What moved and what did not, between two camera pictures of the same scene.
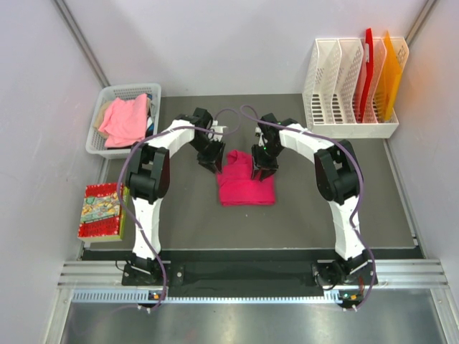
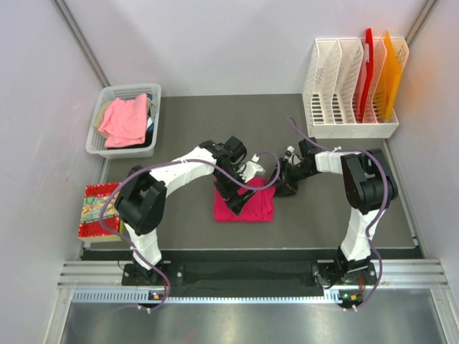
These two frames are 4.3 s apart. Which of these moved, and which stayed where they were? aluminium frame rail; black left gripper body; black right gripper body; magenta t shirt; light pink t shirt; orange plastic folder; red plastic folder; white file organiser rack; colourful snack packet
Moved: black right gripper body; magenta t shirt; black left gripper body
Stayed: orange plastic folder; colourful snack packet; white file organiser rack; light pink t shirt; red plastic folder; aluminium frame rail
